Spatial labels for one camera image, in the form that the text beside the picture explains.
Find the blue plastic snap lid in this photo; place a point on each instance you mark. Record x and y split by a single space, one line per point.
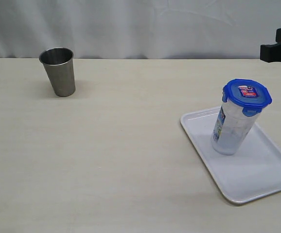
252 96

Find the white rectangular plastic tray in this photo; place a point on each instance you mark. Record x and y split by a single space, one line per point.
253 172

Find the clear tall plastic container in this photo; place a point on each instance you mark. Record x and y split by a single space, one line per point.
231 127

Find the stainless steel cup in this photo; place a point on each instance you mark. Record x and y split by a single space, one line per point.
58 64

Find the white fabric backdrop curtain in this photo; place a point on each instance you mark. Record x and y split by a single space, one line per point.
139 29

